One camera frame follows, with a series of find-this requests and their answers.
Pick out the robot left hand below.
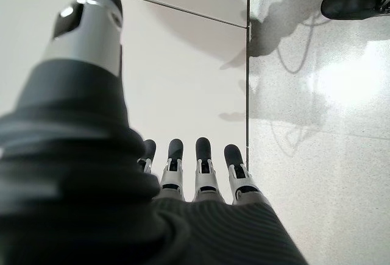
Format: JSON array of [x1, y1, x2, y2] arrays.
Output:
[[0, 0, 308, 265]]

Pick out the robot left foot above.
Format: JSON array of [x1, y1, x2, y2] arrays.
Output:
[[321, 0, 390, 21]]

